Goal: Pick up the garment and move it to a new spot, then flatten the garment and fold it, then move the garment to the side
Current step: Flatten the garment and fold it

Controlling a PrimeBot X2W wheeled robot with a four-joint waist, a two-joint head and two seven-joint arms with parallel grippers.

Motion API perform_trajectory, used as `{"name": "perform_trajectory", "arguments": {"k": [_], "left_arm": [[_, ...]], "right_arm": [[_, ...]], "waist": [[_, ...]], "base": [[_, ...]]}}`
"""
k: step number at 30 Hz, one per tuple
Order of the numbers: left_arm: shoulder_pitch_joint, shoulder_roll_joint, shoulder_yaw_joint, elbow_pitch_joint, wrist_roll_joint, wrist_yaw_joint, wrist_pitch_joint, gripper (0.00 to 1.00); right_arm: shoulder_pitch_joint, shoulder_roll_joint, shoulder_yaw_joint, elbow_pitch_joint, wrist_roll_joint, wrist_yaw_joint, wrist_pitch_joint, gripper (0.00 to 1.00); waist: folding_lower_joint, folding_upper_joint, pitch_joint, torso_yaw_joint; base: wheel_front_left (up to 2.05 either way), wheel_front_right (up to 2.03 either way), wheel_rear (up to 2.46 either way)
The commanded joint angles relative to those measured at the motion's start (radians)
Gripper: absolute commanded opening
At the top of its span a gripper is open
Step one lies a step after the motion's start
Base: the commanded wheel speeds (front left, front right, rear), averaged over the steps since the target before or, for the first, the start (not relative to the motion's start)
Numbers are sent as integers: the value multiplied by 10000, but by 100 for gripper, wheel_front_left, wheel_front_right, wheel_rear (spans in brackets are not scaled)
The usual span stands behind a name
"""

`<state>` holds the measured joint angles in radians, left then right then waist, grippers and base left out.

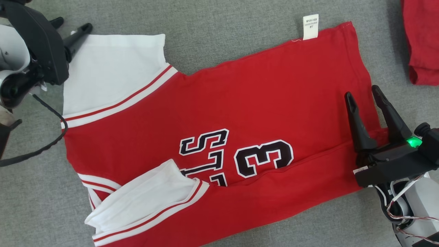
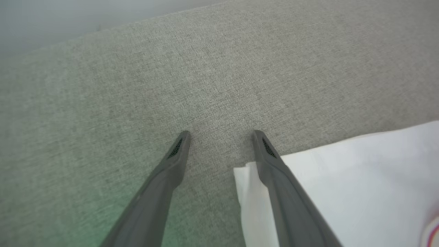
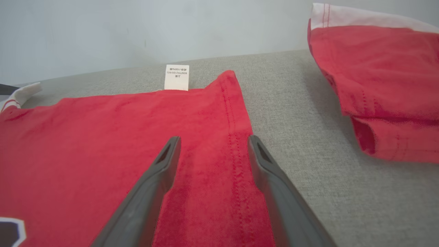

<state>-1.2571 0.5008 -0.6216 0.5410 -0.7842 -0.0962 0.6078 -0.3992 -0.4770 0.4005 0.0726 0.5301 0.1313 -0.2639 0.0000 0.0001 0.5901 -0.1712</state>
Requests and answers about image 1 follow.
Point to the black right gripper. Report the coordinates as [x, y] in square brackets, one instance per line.
[391, 164]

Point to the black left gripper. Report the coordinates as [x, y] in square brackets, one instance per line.
[44, 48]

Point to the red shorts with white stripe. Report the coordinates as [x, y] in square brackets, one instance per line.
[423, 41]

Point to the red jersey with white sleeves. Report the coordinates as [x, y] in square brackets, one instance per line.
[240, 103]

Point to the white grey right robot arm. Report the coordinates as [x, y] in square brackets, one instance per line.
[422, 195]

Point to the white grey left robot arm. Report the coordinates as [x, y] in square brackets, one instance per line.
[12, 48]

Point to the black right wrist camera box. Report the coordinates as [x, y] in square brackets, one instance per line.
[432, 144]

